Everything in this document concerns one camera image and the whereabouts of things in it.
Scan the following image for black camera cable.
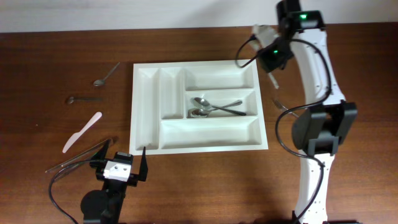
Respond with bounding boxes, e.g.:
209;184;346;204
234;34;333;224
47;159;105;224

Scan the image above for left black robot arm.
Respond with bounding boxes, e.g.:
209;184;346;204
80;140;148;223

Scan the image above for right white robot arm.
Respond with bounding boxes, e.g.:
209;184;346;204
257;0;358;223

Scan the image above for pink plastic knife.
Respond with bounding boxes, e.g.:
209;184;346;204
62;112;103;153

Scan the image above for left black camera cable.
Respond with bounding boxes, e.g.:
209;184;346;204
47;159;105;224

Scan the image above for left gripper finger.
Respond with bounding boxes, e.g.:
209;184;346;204
138;147;148;182
90;139;110;168

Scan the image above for steel tablespoon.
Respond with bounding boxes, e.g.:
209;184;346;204
188;100;243;118
193;97;246;116

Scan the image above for steel fork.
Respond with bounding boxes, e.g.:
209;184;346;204
268;73;279;90
272;99;299;118

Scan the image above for white plastic cutlery tray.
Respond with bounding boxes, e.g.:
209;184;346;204
129;60;268;155

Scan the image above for long steel tongs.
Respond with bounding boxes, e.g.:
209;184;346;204
45;138;117;173

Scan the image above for right black camera cable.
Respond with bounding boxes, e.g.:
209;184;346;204
234;34;333;224

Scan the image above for small dark teaspoon lower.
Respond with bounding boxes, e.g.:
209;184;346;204
66;96;103;105

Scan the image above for small steel teaspoon upper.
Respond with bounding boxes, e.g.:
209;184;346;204
93;62;120;86

